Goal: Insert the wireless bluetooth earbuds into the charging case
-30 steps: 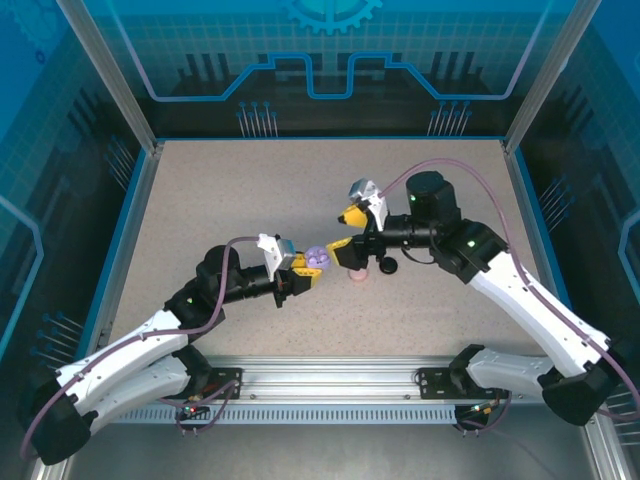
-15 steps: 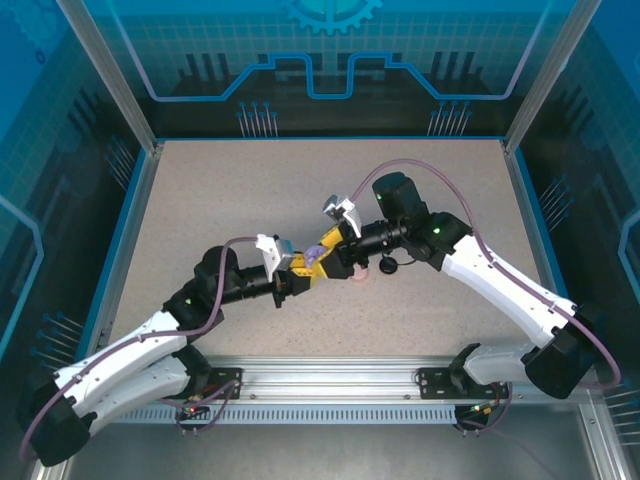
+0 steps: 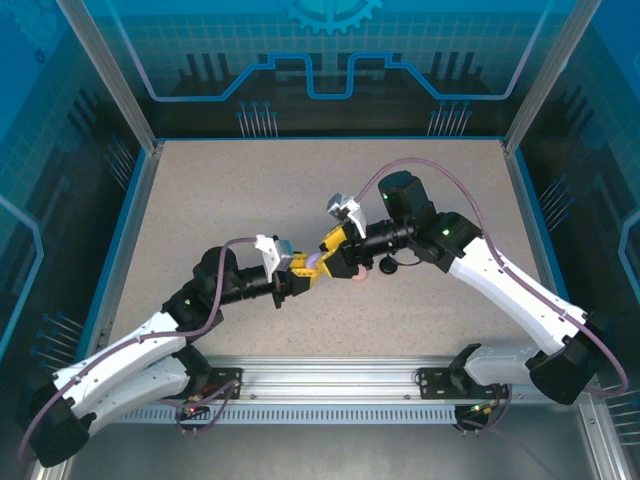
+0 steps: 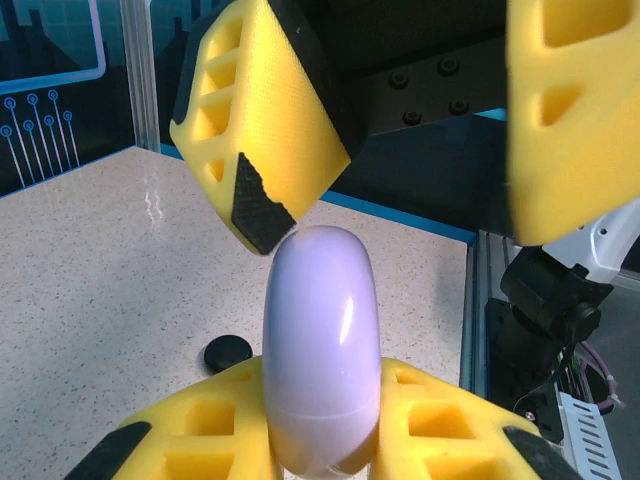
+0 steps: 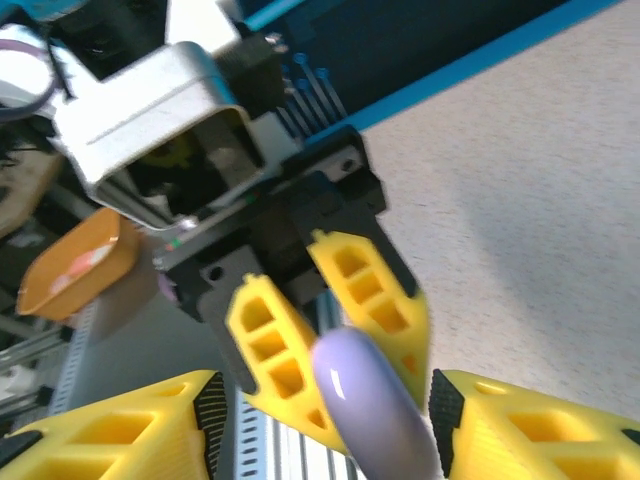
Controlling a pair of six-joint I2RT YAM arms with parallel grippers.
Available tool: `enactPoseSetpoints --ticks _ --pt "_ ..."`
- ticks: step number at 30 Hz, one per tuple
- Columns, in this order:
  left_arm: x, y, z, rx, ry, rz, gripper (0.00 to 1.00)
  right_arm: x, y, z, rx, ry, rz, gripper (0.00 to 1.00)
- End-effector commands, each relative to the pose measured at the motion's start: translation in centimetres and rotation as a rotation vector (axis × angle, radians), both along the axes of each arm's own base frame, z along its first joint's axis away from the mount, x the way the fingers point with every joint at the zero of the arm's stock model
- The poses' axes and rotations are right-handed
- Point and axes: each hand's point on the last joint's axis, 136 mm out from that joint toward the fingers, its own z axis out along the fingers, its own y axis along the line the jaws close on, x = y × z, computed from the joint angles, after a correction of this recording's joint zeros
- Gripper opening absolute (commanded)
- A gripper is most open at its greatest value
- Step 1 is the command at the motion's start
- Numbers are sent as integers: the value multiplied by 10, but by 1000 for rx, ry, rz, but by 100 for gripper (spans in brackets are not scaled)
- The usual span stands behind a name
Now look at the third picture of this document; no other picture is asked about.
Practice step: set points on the purple earbud charging case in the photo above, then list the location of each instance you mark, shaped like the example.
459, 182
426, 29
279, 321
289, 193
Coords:
314, 260

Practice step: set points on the pink earbud charging case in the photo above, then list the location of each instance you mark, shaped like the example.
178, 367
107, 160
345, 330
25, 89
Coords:
361, 275

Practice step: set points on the black earbud charging case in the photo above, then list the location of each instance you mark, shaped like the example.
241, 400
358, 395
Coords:
387, 265

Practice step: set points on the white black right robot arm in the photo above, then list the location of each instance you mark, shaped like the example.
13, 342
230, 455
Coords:
510, 290

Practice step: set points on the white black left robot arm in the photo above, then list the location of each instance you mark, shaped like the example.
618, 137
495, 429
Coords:
125, 350

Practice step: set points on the small connector board with LEDs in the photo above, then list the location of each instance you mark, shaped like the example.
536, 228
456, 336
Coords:
481, 409
192, 410

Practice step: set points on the grey metal sheet panel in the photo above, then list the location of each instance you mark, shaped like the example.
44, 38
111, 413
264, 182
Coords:
325, 452

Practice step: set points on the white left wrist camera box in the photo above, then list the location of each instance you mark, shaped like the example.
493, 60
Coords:
274, 250

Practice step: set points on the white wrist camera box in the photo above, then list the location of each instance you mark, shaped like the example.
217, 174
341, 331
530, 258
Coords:
274, 250
345, 207

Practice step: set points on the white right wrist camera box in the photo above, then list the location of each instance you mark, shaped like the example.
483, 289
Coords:
345, 207

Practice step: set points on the aluminium table side rail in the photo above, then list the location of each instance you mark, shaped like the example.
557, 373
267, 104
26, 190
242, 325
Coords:
135, 225
537, 215

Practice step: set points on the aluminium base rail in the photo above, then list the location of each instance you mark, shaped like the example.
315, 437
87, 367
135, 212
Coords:
325, 375

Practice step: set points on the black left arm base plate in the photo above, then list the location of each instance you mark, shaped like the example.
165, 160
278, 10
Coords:
225, 385

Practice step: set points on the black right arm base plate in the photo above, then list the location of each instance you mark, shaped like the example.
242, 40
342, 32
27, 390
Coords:
435, 385

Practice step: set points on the aluminium frame post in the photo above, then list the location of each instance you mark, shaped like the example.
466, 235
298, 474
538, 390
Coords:
115, 80
545, 80

